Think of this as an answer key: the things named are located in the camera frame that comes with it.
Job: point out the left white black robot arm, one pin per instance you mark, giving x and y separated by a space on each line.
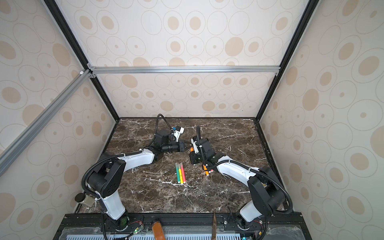
103 179

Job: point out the small black knob box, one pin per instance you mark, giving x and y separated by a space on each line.
85 200

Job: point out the left diagonal aluminium frame bar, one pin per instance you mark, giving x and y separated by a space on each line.
26 137

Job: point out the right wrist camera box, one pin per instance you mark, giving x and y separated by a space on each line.
195 145

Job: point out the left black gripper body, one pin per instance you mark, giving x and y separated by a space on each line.
173 147

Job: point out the green marker pen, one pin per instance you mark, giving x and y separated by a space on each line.
177 172

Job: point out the orange brown tool handle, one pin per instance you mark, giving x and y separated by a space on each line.
158 231

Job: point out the horizontal aluminium frame bar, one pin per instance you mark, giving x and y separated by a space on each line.
185 70

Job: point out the red marker pen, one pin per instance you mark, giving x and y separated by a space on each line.
183 173

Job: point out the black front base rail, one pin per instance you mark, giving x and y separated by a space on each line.
183 226

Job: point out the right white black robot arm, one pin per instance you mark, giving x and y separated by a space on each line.
267 192

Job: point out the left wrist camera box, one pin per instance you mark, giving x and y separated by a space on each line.
177 131

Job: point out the yellow marker pen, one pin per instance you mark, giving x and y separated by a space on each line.
180 174

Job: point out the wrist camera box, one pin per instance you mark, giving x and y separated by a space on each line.
195 145
177 131

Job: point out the brown wooden stick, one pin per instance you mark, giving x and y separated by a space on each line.
214 227

